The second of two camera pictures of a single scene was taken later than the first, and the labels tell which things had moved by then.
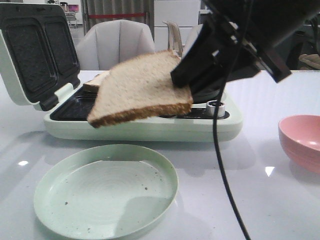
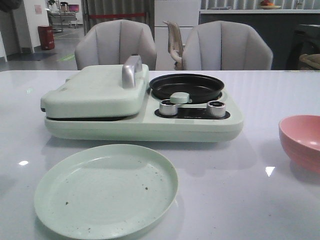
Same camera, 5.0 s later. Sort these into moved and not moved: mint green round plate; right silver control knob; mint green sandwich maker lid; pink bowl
Moved: mint green sandwich maker lid
Not moved: right silver control knob; mint green round plate; pink bowl
